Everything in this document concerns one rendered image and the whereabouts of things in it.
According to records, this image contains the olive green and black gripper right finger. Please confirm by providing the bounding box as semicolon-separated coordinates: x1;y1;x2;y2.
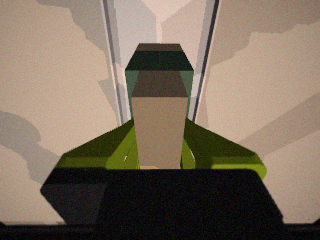
180;117;267;180

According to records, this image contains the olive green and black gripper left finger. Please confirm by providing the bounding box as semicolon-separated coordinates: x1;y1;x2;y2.
53;118;140;170

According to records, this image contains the white shallow rectangular tray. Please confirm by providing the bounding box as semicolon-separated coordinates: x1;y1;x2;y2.
100;0;222;126

